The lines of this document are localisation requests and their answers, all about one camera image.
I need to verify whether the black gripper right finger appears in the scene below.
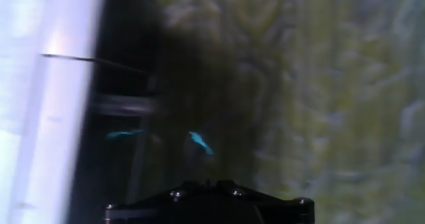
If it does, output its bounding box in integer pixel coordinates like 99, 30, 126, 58
209, 179, 315, 224

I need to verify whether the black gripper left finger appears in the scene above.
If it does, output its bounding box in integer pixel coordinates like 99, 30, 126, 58
104, 180, 207, 224

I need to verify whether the grey metal bracket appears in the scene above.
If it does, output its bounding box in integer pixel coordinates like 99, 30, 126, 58
0, 0, 167, 224

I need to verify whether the blue tape piece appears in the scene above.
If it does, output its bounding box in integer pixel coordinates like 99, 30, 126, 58
188, 130, 215, 157

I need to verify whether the green marble pattern mat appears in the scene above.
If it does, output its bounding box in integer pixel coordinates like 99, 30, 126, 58
145, 0, 425, 224

